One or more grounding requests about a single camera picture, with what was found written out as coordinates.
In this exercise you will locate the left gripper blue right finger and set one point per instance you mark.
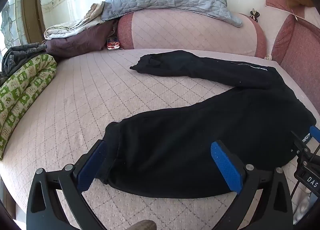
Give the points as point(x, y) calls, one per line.
point(274, 208)

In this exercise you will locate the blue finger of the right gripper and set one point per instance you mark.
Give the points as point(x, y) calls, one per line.
point(315, 133)

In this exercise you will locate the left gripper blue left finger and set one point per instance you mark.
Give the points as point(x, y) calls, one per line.
point(44, 210)

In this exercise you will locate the black sweatpants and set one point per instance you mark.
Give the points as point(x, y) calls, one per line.
point(166, 153)

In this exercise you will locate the red padded headboard cushion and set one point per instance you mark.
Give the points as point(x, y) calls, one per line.
point(293, 35)

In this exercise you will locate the green patterned rolled quilt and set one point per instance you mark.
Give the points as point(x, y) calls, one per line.
point(21, 90)

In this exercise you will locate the pink quilted bed cover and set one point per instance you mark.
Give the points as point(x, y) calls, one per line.
point(71, 114)

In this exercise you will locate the small black bow ornament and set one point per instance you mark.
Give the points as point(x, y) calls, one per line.
point(254, 14)

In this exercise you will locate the pink bolster pillow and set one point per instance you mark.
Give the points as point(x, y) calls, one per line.
point(174, 29)

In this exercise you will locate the dark grey folded clothes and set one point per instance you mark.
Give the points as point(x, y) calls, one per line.
point(17, 56)

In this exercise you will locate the red white small box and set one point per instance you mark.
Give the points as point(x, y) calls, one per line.
point(113, 43)

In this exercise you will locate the stained glass window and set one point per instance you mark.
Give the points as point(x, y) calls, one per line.
point(12, 31)

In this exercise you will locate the dark purple folded blanket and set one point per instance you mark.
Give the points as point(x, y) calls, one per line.
point(90, 40)

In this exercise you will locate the cream folded blanket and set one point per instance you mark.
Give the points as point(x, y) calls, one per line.
point(72, 28)

